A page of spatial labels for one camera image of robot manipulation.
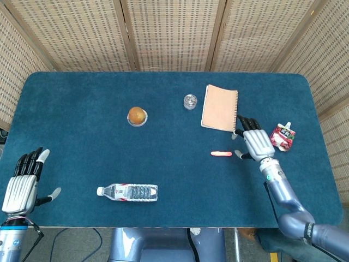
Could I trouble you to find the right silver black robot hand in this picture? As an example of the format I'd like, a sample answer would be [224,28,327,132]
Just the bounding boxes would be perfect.
[231,114,276,162]

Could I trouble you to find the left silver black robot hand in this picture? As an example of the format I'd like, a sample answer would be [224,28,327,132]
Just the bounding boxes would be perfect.
[1,146,62,219]

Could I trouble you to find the red snack pouch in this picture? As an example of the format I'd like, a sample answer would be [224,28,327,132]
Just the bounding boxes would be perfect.
[269,122,297,152]

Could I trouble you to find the tan spiral notebook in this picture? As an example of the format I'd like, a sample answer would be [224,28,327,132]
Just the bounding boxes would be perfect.
[200,84,239,134]

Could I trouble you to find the blue felt table cloth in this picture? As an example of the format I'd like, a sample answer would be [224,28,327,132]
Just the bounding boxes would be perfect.
[0,71,344,229]

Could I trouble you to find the metal table leg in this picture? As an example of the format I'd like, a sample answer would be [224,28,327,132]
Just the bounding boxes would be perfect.
[233,228,240,262]

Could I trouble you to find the clear plastic water bottle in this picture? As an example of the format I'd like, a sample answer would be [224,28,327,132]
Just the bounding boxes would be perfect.
[97,183,159,203]

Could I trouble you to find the blue-grey robot torso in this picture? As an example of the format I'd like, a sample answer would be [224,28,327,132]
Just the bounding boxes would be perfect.
[109,228,226,262]

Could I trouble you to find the orange jelly cup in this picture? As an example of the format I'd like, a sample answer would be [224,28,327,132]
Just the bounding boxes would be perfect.
[127,106,149,127]

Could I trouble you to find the woven bamboo folding screen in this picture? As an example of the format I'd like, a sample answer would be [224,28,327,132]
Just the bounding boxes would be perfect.
[0,0,349,208]

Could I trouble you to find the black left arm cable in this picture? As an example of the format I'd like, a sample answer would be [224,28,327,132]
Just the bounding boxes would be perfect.
[20,217,44,262]

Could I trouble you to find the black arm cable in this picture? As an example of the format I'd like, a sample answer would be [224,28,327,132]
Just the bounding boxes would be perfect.
[263,181,281,230]
[20,217,44,262]

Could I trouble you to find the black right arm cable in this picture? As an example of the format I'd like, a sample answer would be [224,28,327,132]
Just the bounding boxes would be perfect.
[263,181,281,230]

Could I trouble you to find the blue floor cable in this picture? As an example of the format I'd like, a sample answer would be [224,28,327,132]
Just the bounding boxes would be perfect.
[47,228,103,262]

